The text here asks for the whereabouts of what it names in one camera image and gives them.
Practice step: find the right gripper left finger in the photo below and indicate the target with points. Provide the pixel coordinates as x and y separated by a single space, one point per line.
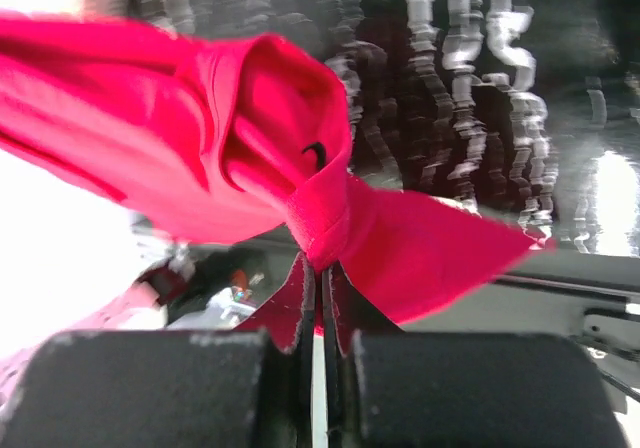
245 387

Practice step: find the red t-shirt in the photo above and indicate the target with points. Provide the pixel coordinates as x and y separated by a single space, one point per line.
218 142

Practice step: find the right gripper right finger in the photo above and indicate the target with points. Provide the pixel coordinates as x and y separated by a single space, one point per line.
391 388

